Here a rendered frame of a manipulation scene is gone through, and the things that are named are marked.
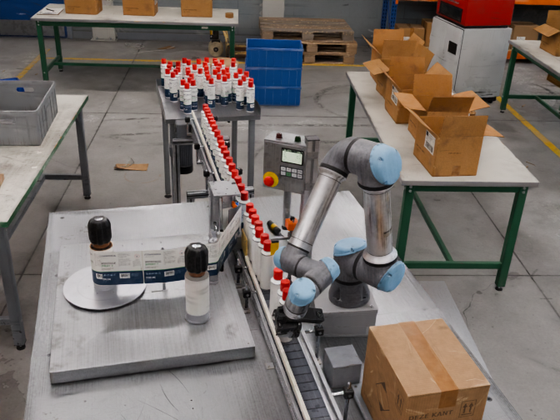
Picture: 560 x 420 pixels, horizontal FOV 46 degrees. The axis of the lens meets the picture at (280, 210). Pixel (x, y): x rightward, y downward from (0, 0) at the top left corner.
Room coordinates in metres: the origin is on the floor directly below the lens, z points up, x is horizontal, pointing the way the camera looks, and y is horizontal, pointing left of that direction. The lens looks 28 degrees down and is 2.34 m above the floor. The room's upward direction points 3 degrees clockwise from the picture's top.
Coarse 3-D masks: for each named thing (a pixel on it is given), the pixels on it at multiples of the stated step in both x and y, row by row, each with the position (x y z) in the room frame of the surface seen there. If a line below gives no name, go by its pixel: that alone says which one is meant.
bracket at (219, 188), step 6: (228, 180) 2.53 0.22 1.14; (234, 180) 2.53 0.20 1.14; (210, 186) 2.47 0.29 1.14; (216, 186) 2.47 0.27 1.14; (222, 186) 2.47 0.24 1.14; (228, 186) 2.47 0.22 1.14; (234, 186) 2.48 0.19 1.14; (216, 192) 2.41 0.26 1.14; (222, 192) 2.41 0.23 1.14; (228, 192) 2.41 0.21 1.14; (234, 192) 2.41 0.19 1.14
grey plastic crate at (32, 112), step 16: (0, 80) 4.15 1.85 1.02; (0, 96) 4.14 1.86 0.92; (16, 96) 4.16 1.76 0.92; (32, 96) 4.17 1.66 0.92; (48, 96) 3.95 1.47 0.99; (0, 112) 3.58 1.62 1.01; (16, 112) 3.59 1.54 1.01; (32, 112) 3.60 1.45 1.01; (48, 112) 3.90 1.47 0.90; (0, 128) 3.58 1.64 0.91; (16, 128) 3.59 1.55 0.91; (32, 128) 3.61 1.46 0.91; (48, 128) 3.86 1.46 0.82; (0, 144) 3.58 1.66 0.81; (16, 144) 3.59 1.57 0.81; (32, 144) 3.61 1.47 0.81
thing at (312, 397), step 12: (264, 312) 1.97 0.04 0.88; (288, 348) 1.77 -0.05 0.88; (300, 348) 1.78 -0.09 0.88; (288, 360) 1.71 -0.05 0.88; (300, 360) 1.72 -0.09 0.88; (300, 372) 1.66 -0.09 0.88; (300, 384) 1.60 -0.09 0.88; (312, 384) 1.60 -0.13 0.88; (312, 396) 1.55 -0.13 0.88; (312, 408) 1.50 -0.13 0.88; (324, 408) 1.50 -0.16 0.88
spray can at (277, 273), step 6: (276, 270) 1.94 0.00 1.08; (276, 276) 1.93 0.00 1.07; (276, 282) 1.93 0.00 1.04; (270, 288) 1.94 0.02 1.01; (276, 288) 1.92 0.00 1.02; (270, 294) 1.94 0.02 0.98; (276, 294) 1.92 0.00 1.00; (270, 300) 1.94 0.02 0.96; (276, 300) 1.92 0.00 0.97; (270, 306) 1.94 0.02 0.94; (276, 306) 1.92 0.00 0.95; (270, 312) 1.93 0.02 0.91
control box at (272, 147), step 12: (276, 132) 2.25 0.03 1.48; (264, 144) 2.19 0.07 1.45; (276, 144) 2.17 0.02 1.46; (288, 144) 2.16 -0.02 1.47; (300, 144) 2.15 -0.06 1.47; (264, 156) 2.18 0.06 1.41; (276, 156) 2.17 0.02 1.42; (264, 168) 2.18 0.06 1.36; (276, 168) 2.16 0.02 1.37; (300, 168) 2.13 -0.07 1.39; (276, 180) 2.16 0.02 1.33; (288, 180) 2.15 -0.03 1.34; (300, 180) 2.13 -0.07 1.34; (300, 192) 2.13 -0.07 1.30
